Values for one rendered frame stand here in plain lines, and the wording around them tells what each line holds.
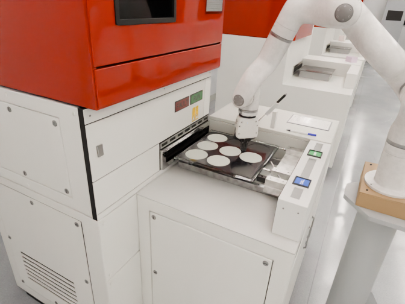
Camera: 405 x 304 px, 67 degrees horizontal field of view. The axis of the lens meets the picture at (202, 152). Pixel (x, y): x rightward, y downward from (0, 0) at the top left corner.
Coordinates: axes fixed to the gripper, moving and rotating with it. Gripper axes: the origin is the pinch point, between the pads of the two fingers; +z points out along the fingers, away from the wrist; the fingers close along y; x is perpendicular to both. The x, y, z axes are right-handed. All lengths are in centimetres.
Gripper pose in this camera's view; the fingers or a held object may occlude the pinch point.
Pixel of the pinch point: (243, 146)
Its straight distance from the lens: 141.8
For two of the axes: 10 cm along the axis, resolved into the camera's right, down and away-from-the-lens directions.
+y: 9.7, -0.6, 2.3
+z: -0.5, 8.9, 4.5
